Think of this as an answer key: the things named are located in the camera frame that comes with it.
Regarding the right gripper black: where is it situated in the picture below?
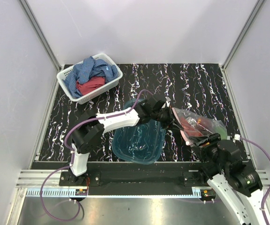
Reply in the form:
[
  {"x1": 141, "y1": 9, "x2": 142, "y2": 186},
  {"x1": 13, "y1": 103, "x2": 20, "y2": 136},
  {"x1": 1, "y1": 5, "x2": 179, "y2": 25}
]
[{"x1": 188, "y1": 131, "x2": 229, "y2": 172}]

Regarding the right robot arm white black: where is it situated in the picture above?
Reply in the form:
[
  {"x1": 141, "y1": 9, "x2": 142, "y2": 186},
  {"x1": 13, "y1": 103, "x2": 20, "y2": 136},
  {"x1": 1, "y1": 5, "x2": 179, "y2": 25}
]
[{"x1": 188, "y1": 133, "x2": 270, "y2": 225}]

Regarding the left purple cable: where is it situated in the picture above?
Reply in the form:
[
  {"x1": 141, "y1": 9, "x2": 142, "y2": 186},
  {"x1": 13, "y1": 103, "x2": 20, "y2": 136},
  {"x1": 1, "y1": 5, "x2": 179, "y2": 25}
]
[{"x1": 39, "y1": 89, "x2": 155, "y2": 222}]

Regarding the purple cable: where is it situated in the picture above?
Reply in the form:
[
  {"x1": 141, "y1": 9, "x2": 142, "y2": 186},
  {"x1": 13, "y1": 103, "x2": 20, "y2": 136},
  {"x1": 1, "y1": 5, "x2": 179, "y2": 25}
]
[
  {"x1": 239, "y1": 135, "x2": 270, "y2": 225},
  {"x1": 39, "y1": 89, "x2": 155, "y2": 222}
]

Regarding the blue plastic container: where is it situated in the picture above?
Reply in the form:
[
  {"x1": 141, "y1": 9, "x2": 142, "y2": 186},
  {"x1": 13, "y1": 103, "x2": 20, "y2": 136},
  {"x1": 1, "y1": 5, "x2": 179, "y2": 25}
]
[{"x1": 112, "y1": 98, "x2": 166, "y2": 165}]

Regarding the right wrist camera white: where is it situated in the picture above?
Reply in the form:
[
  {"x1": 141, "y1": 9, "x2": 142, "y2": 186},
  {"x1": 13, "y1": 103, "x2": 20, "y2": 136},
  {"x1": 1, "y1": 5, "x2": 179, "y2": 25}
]
[{"x1": 234, "y1": 134, "x2": 241, "y2": 141}]

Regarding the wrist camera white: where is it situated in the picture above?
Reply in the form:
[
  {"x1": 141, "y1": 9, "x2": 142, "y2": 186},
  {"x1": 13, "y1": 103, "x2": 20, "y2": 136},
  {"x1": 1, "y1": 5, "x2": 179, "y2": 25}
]
[
  {"x1": 234, "y1": 134, "x2": 241, "y2": 141},
  {"x1": 163, "y1": 97, "x2": 171, "y2": 108}
]

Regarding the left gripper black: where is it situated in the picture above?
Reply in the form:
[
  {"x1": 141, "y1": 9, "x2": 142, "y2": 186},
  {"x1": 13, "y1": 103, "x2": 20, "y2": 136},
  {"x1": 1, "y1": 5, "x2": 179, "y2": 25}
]
[{"x1": 151, "y1": 106, "x2": 184, "y2": 132}]

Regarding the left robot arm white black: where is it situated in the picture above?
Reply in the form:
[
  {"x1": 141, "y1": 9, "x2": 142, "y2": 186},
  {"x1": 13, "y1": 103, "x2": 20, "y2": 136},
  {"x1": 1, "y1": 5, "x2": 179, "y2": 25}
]
[{"x1": 64, "y1": 95, "x2": 183, "y2": 186}]

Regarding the red cloth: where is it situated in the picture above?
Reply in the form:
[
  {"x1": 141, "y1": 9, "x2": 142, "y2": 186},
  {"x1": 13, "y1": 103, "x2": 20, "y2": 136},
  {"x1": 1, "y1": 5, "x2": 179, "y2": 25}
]
[{"x1": 76, "y1": 76, "x2": 106, "y2": 96}]

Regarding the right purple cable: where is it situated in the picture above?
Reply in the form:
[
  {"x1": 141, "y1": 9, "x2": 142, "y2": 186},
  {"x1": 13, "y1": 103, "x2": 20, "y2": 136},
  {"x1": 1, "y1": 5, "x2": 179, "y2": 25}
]
[{"x1": 239, "y1": 135, "x2": 270, "y2": 225}]

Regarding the clear zip top bag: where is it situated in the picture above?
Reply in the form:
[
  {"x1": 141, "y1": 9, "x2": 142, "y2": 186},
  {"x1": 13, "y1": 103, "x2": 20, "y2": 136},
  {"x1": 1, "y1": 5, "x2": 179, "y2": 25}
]
[{"x1": 172, "y1": 107, "x2": 228, "y2": 146}]

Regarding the blue patterned cloth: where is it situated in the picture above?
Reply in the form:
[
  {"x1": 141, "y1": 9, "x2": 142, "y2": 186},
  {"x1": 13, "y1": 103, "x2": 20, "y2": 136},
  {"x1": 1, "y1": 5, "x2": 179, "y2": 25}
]
[{"x1": 63, "y1": 56, "x2": 118, "y2": 98}]

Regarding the green fake vegetable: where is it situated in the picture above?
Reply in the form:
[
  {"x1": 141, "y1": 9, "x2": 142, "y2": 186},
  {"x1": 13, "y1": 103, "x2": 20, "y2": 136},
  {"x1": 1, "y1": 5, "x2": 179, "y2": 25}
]
[{"x1": 214, "y1": 126, "x2": 228, "y2": 140}]

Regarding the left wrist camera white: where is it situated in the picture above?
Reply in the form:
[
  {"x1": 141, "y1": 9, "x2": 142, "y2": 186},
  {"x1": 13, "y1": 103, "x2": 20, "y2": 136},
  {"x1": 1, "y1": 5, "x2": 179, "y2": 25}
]
[{"x1": 163, "y1": 97, "x2": 171, "y2": 108}]

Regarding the red fake lobster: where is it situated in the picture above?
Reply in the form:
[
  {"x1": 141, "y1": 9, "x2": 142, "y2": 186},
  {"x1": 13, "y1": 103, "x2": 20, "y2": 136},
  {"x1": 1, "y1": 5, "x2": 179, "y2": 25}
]
[{"x1": 180, "y1": 117, "x2": 211, "y2": 136}]

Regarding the aluminium frame rail front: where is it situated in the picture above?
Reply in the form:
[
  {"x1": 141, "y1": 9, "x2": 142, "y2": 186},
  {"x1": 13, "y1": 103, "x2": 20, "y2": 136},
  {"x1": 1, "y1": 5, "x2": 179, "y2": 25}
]
[{"x1": 16, "y1": 170, "x2": 66, "y2": 188}]

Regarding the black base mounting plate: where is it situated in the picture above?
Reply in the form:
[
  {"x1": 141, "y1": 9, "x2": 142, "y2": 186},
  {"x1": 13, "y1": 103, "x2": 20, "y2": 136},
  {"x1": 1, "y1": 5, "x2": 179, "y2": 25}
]
[{"x1": 59, "y1": 170, "x2": 206, "y2": 187}]

